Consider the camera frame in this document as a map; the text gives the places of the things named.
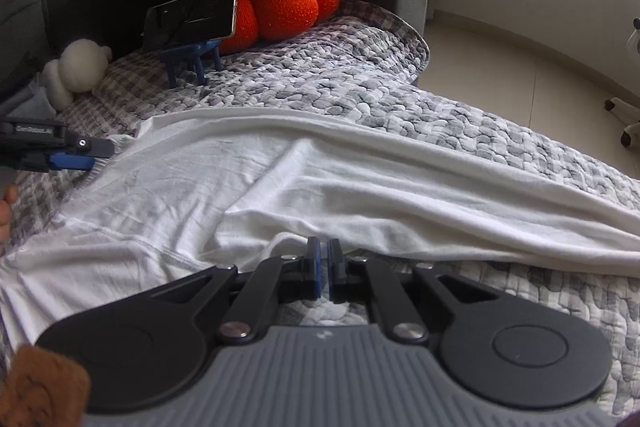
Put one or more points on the grey checked quilt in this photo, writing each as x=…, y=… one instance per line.
x=400, y=97

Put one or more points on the smartphone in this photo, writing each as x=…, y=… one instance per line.
x=190, y=14

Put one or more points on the white shirt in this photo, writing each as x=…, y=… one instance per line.
x=250, y=187

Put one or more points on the person's left hand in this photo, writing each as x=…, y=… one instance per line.
x=6, y=212

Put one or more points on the brown fuzzy cloth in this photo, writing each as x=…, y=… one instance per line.
x=40, y=387

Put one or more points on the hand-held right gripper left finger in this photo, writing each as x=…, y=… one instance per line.
x=314, y=267

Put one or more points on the blue phone stand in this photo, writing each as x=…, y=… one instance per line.
x=185, y=57

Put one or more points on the white plush toy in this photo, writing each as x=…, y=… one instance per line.
x=85, y=62

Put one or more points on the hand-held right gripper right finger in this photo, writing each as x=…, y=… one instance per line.
x=334, y=269

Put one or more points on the blue-grey cloth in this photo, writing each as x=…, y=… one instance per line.
x=30, y=102

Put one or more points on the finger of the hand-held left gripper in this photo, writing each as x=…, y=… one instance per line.
x=70, y=162

